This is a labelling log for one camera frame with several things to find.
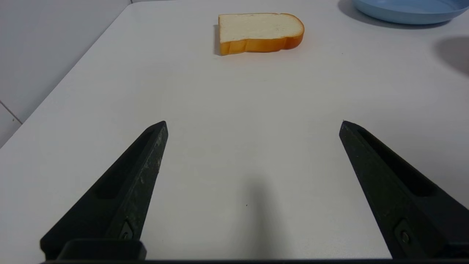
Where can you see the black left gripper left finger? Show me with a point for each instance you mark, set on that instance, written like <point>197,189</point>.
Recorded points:
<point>124,190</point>

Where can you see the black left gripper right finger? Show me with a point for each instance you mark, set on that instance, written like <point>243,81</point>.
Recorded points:
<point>395,198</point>

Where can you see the blue plate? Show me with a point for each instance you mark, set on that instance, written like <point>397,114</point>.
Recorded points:
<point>403,11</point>

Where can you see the toy bread slice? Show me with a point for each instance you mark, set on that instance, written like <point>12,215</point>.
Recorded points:
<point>256,27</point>

